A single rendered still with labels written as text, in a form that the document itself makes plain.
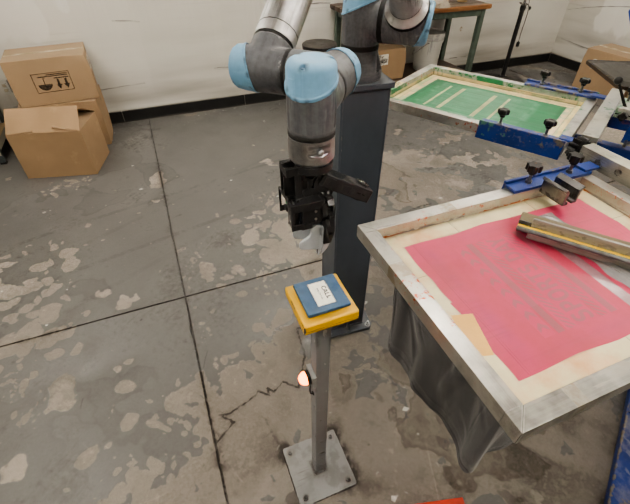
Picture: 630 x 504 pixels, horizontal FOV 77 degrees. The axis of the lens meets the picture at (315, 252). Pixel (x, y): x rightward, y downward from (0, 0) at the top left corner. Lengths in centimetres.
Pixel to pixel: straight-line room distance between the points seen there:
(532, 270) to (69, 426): 181
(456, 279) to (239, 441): 115
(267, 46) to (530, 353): 75
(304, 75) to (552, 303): 73
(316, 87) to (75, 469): 170
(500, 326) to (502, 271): 18
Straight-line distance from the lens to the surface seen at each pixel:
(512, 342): 91
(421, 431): 183
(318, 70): 58
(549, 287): 106
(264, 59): 73
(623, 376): 91
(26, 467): 204
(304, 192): 68
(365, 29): 131
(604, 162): 152
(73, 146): 360
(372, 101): 136
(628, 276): 119
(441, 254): 105
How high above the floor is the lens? 162
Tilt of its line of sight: 41 degrees down
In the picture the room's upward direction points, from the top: straight up
